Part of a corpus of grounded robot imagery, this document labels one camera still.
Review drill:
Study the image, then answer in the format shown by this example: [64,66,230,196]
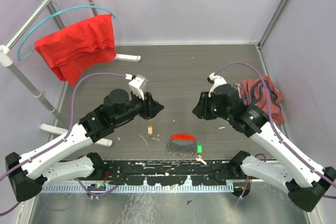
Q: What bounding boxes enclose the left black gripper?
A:
[113,89,165,127]

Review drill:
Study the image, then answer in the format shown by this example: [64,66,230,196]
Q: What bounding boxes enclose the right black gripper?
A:
[192,92,232,121]

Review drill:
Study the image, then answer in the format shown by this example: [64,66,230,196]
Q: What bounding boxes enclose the metal key holder red handle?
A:
[165,133,197,157]

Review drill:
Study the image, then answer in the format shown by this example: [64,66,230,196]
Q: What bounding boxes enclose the green tag key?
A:
[196,143,207,165]

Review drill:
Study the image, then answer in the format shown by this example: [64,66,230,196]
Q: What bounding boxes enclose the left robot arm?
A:
[5,89,164,202]

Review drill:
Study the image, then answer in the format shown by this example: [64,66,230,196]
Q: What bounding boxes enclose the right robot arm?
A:
[193,84,335,212]

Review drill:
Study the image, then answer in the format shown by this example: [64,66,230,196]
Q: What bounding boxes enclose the yellow tag key upper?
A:
[147,125,160,141]

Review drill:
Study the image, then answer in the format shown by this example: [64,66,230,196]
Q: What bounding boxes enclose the reddish shirt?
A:
[234,76,285,125]

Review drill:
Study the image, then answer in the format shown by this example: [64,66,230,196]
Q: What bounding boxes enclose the red cloth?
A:
[34,14,117,86]

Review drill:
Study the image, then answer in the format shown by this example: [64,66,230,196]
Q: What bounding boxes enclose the teal clothes hanger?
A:
[16,5,116,61]

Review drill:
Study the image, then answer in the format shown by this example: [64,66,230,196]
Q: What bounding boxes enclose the white clothes rack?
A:
[0,0,142,147]

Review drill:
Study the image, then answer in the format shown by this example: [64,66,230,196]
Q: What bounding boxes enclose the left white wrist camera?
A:
[125,74,148,100]

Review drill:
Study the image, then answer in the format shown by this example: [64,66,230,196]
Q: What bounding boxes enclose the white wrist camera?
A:
[125,74,148,100]
[207,72,227,98]

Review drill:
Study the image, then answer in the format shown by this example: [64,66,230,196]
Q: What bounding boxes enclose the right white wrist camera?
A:
[207,72,227,98]

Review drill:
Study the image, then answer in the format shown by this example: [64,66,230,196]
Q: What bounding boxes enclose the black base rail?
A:
[57,158,263,187]

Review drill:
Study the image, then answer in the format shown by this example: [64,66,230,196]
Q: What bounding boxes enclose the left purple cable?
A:
[0,72,129,216]

